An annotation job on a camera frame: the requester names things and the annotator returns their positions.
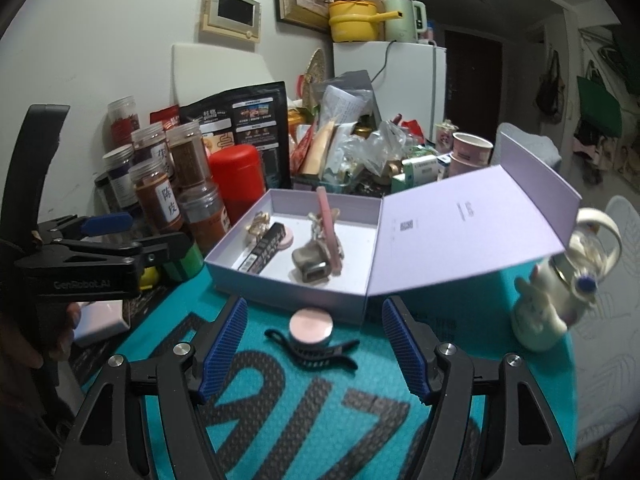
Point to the white fridge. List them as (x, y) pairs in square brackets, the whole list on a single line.
[(410, 90)]

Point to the clear plastic tray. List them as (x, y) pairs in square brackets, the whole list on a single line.
[(320, 182)]

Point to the small floral cup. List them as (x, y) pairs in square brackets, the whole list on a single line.
[(445, 137)]

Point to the clear jar brown powder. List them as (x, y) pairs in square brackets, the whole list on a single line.
[(187, 157)]

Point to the grey plastic bag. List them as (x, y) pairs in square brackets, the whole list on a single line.
[(350, 82)]

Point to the black hair claw clip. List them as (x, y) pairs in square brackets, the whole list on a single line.
[(320, 357)]

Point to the pink round tin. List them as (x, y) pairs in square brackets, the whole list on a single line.
[(312, 326)]

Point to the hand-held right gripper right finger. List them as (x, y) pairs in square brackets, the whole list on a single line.
[(405, 352)]

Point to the white pink small box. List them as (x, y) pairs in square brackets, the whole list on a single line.
[(102, 324)]

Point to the green tote bag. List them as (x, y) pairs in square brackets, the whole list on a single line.
[(599, 107)]

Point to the red snack pouch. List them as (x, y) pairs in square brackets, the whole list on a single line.
[(165, 117)]

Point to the small pink round compact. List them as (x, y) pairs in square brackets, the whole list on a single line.
[(286, 239)]

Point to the dark grey hair clip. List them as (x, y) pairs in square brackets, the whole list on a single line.
[(310, 260)]

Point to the person's left hand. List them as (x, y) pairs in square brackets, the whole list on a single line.
[(17, 335)]

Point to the white ceramic bunny teapot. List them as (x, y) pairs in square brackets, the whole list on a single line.
[(540, 310)]

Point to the white board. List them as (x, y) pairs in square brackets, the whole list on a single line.
[(215, 70)]

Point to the black rectangular tube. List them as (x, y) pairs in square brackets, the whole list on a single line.
[(262, 249)]

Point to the pink nail file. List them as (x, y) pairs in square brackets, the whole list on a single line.
[(329, 230)]

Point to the woven round fan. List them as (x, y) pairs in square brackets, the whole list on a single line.
[(312, 72)]

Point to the clear bottle red spice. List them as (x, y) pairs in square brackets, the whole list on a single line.
[(205, 220)]

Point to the black printed pouch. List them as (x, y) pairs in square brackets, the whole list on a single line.
[(250, 125)]

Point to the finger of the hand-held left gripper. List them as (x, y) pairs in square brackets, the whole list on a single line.
[(165, 249), (107, 222)]

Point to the red white plastic bag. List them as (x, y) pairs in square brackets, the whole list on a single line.
[(411, 127)]

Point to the clear jar red contents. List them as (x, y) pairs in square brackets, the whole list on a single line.
[(124, 122)]

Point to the white green medicine box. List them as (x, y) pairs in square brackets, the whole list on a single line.
[(417, 172)]

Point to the clear jar dark contents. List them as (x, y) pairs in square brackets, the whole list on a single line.
[(150, 147)]

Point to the dark wooden door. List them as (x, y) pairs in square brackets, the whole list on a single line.
[(472, 85)]

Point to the green jar black lid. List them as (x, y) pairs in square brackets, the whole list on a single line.
[(187, 267)]

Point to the red canister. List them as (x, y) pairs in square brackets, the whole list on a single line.
[(237, 185)]

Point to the pale green kettle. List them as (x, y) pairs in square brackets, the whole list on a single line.
[(402, 22)]

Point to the lavender cardboard box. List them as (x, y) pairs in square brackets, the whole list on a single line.
[(450, 240)]

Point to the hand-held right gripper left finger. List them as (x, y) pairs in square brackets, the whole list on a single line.
[(222, 352)]

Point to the wall intercom panel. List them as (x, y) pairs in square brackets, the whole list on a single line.
[(232, 10)]

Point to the silver lid dark jar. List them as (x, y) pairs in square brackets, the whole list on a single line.
[(120, 180)]

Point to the white blue medicine box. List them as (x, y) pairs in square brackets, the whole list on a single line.
[(444, 165)]

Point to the labelled jar orange powder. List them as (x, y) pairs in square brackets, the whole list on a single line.
[(157, 195)]

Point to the printed white paper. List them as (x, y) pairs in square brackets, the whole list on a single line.
[(345, 102)]

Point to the beige hair claw clip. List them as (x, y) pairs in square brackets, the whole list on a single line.
[(316, 230)]

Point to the beige paper packet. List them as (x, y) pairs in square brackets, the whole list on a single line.
[(320, 147)]

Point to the gold cream hair clip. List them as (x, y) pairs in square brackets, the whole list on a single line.
[(257, 225)]

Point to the teal printed mat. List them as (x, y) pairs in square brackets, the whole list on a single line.
[(350, 410)]

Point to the red plastic wrapper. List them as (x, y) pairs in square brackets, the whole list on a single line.
[(302, 150)]

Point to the black hanging bag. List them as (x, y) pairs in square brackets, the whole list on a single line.
[(550, 90)]

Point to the yellow pot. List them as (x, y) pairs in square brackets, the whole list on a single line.
[(352, 22)]

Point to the crumpled clear plastic bags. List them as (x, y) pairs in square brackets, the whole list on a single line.
[(377, 147)]

